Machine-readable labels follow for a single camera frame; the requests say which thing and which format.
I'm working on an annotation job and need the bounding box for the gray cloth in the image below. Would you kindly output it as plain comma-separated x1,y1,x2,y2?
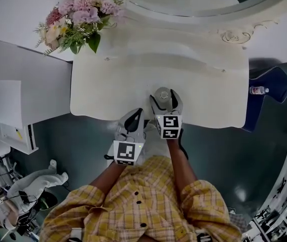
7,159,69,208

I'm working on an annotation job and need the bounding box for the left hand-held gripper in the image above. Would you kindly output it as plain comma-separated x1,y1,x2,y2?
113,108,147,166

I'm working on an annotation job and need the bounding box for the white shelf unit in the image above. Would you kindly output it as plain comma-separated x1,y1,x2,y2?
0,36,73,156

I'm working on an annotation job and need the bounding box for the blue chair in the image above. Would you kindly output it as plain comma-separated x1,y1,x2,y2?
242,65,287,133

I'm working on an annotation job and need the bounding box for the small grey round object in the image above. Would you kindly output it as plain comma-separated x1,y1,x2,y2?
154,86,173,110

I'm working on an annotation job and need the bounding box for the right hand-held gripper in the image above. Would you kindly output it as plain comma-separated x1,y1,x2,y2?
149,89,184,140

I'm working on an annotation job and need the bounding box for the silver chain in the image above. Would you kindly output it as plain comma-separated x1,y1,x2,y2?
249,66,278,80

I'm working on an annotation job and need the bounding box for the white rack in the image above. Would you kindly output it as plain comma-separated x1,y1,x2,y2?
241,135,287,242

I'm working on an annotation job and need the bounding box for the person's yellow plaid shirt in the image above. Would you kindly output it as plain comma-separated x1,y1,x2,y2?
38,155,243,242

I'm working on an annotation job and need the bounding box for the clear water bottle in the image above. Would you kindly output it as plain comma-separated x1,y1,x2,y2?
249,85,270,96

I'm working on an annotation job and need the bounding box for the person's right forearm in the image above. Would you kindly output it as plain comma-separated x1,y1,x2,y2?
167,138,199,194

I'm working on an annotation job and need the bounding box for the cream dressing table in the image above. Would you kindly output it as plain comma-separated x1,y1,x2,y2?
69,16,250,130

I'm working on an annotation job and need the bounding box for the person's left forearm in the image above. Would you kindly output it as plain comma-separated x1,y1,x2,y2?
90,160,128,195

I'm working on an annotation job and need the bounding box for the pink flower bouquet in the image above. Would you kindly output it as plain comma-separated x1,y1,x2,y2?
33,0,127,57

